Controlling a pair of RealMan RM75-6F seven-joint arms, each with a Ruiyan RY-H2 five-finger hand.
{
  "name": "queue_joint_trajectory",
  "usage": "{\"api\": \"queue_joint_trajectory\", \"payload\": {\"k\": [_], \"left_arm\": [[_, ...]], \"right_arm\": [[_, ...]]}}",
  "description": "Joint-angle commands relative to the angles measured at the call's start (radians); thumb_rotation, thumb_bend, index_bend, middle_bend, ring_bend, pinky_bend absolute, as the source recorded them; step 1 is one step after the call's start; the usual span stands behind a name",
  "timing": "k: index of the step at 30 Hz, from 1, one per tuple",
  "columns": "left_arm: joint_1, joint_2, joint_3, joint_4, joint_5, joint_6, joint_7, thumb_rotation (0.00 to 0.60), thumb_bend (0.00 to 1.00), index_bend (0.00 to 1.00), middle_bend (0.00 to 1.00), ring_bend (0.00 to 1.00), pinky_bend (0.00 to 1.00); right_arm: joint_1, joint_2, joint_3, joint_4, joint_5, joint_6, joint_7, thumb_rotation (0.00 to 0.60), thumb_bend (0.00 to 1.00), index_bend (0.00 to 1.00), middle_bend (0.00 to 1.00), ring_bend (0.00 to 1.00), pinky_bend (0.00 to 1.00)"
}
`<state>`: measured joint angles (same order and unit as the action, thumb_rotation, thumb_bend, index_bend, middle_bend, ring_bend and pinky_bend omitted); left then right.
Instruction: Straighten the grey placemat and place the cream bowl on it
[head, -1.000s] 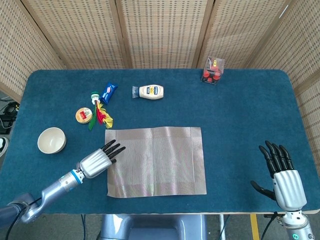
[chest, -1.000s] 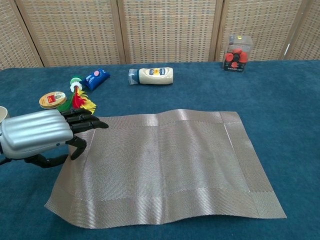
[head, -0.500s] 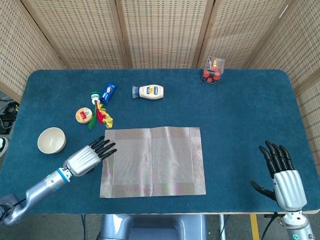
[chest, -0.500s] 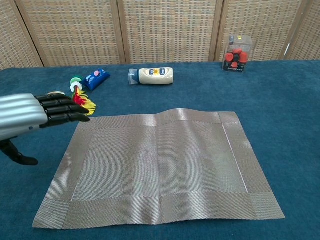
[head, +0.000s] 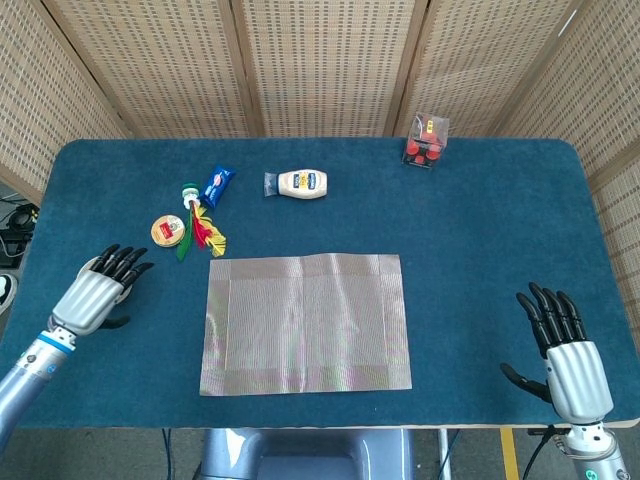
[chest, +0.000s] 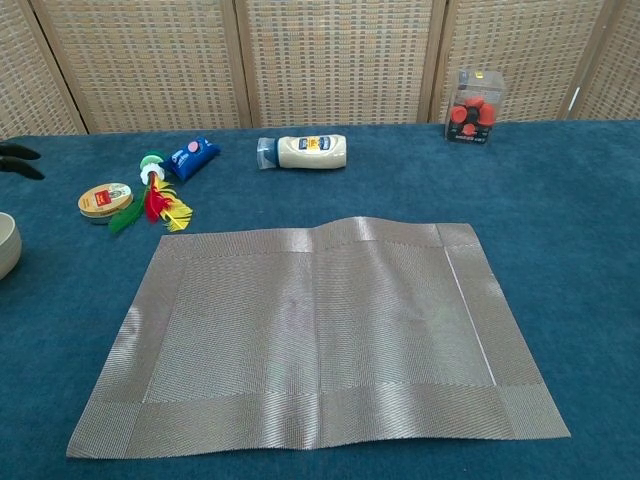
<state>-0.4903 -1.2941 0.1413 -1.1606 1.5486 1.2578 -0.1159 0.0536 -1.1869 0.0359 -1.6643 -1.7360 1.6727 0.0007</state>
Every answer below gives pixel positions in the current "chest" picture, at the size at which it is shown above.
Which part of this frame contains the white bowl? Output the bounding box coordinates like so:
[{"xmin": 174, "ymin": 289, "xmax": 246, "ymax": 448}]
[{"xmin": 0, "ymin": 211, "xmax": 24, "ymax": 281}]

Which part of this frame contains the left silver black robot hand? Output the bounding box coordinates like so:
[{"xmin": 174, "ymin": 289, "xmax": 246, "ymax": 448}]
[{"xmin": 0, "ymin": 143, "xmax": 46, "ymax": 181}]

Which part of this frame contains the colourful feather shuttlecock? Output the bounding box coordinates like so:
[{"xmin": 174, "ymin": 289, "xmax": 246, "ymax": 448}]
[{"xmin": 107, "ymin": 151, "xmax": 195, "ymax": 236}]

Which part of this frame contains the clear box with red toy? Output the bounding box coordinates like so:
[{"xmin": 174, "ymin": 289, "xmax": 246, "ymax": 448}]
[{"xmin": 444, "ymin": 68, "xmax": 507, "ymax": 147}]

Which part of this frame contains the round yellow tin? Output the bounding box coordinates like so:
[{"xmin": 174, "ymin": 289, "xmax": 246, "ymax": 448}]
[{"xmin": 77, "ymin": 182, "xmax": 135, "ymax": 225}]

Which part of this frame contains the mayonnaise squeeze bottle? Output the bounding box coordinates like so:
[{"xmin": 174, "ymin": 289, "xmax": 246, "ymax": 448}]
[{"xmin": 256, "ymin": 134, "xmax": 349, "ymax": 173}]

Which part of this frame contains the blue snack packet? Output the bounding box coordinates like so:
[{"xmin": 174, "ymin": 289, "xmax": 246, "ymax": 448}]
[{"xmin": 158, "ymin": 136, "xmax": 222, "ymax": 181}]

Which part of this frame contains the woven folding screen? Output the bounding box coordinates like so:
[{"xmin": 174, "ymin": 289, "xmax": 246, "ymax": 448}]
[{"xmin": 0, "ymin": 0, "xmax": 640, "ymax": 141}]

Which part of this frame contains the blue tablecloth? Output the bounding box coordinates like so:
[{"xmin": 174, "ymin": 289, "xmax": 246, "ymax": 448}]
[{"xmin": 0, "ymin": 118, "xmax": 640, "ymax": 480}]

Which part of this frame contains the beige woven placemat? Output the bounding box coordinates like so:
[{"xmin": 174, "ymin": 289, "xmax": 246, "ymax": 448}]
[{"xmin": 65, "ymin": 215, "xmax": 572, "ymax": 459}]

